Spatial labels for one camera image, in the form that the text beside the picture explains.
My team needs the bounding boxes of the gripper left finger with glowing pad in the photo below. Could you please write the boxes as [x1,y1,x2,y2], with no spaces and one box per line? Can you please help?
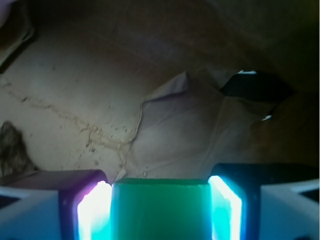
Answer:
[0,169,112,240]

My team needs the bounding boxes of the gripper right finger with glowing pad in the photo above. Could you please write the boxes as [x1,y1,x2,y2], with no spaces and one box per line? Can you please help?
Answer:
[208,163,320,240]

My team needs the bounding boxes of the green rectangular block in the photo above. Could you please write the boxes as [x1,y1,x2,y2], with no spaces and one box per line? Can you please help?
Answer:
[110,178,212,240]

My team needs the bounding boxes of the grey brown rock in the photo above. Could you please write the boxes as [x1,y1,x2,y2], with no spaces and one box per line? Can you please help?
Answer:
[0,121,39,177]

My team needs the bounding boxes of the pink fluffy ball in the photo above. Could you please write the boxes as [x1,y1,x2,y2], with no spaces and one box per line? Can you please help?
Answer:
[0,0,15,27]

